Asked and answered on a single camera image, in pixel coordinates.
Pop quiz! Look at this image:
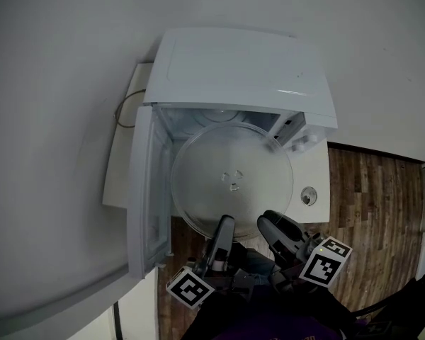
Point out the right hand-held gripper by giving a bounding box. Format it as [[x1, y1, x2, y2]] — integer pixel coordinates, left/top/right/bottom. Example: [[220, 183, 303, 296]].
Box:
[[256, 210, 353, 294]]

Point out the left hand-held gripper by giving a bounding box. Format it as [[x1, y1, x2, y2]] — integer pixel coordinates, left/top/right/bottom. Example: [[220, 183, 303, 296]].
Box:
[[166, 215, 256, 310]]

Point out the round glass turntable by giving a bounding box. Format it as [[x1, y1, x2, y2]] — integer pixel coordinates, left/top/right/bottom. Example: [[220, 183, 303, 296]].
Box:
[[170, 123, 295, 242]]

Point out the person's right forearm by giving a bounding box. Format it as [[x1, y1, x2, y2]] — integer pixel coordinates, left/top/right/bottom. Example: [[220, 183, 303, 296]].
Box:
[[302, 280, 357, 324]]

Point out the person's left forearm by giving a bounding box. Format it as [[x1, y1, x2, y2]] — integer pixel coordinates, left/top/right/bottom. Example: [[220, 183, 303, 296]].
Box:
[[197, 288, 237, 340]]

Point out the person's leg in jeans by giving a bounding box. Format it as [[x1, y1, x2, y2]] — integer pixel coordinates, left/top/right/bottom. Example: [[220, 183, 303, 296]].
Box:
[[242, 247, 276, 287]]

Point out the round table grommet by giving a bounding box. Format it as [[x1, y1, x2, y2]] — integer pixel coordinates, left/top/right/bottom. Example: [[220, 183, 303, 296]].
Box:
[[300, 186, 319, 208]]

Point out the person's purple shirt torso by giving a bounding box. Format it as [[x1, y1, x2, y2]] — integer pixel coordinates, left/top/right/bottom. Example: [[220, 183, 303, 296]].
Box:
[[198, 288, 358, 340]]

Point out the white microwave door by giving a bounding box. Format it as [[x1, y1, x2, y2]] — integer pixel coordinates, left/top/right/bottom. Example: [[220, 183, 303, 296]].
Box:
[[126, 103, 174, 280]]

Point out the black chair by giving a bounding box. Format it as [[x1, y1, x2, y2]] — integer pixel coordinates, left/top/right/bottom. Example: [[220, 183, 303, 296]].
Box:
[[353, 270, 425, 340]]

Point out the white microwave oven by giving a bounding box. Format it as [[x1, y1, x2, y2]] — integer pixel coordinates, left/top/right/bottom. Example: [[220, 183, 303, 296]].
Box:
[[142, 28, 339, 156]]

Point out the grey power cable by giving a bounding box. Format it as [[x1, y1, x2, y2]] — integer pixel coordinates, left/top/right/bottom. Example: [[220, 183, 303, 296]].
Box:
[[114, 89, 147, 130]]

